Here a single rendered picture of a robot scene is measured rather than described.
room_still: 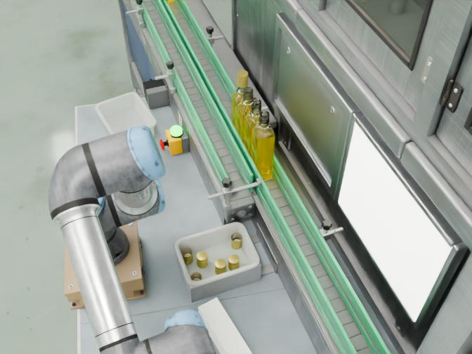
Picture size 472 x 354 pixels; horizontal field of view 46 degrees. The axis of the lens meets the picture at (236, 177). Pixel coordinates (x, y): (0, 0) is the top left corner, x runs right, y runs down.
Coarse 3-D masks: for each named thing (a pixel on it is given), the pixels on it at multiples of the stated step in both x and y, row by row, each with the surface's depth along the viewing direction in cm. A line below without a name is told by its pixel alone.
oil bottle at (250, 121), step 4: (248, 116) 171; (252, 116) 170; (248, 120) 171; (252, 120) 169; (256, 120) 169; (248, 124) 171; (252, 124) 169; (244, 128) 176; (248, 128) 172; (252, 128) 170; (244, 132) 177; (248, 132) 173; (244, 136) 179; (248, 136) 175; (244, 140) 180; (248, 140) 176; (244, 144) 181; (248, 144) 177; (248, 148) 178
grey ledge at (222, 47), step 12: (192, 0) 253; (192, 12) 246; (204, 12) 246; (204, 24) 240; (216, 24) 238; (216, 36) 234; (216, 48) 228; (228, 48) 228; (228, 60) 223; (228, 72) 218; (252, 84) 213
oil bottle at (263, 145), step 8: (256, 128) 167; (272, 128) 167; (256, 136) 167; (264, 136) 166; (272, 136) 167; (256, 144) 169; (264, 144) 168; (272, 144) 169; (256, 152) 171; (264, 152) 171; (272, 152) 172; (256, 160) 173; (264, 160) 174; (272, 160) 175; (264, 168) 176; (272, 168) 178; (264, 176) 179
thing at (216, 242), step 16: (240, 224) 174; (192, 240) 172; (208, 240) 174; (224, 240) 177; (208, 256) 174; (224, 256) 174; (240, 256) 174; (256, 256) 166; (192, 272) 171; (208, 272) 171; (240, 272) 163
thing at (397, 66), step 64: (256, 0) 190; (320, 0) 144; (384, 0) 120; (448, 0) 100; (256, 64) 208; (384, 64) 126; (448, 64) 102; (384, 128) 126; (448, 128) 110; (320, 192) 181; (448, 192) 110; (384, 320) 158
